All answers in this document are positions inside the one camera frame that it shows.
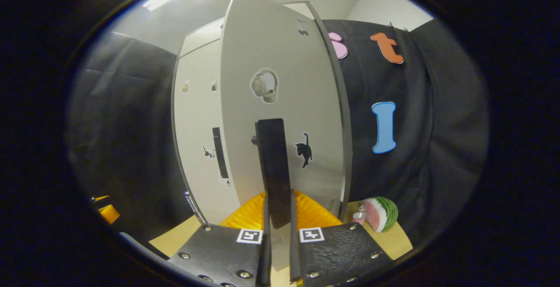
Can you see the beige cabinet drawer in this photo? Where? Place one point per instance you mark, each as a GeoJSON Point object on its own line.
{"type": "Point", "coordinates": [203, 37]}

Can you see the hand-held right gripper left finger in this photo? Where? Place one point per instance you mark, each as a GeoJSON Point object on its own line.
{"type": "Point", "coordinates": [264, 256]}

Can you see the dark blue book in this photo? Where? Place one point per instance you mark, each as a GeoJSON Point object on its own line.
{"type": "Point", "coordinates": [189, 201]}

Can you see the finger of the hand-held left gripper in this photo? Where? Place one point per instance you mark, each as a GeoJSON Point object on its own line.
{"type": "Point", "coordinates": [109, 212]}

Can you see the beige double-door shoe cabinet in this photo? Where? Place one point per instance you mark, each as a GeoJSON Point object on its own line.
{"type": "Point", "coordinates": [173, 112]}

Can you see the beige cabinet door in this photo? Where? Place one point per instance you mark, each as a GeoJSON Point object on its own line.
{"type": "Point", "coordinates": [284, 50]}
{"type": "Point", "coordinates": [197, 116]}

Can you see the watermelon slice toy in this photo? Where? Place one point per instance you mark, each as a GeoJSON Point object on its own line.
{"type": "Point", "coordinates": [383, 215]}

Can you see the black backdrop cloth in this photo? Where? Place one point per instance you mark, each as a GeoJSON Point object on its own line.
{"type": "Point", "coordinates": [437, 125]}

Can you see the small bottle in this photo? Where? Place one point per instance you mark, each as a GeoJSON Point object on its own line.
{"type": "Point", "coordinates": [359, 217]}

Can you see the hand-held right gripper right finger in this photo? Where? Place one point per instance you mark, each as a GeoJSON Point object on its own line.
{"type": "Point", "coordinates": [295, 256]}

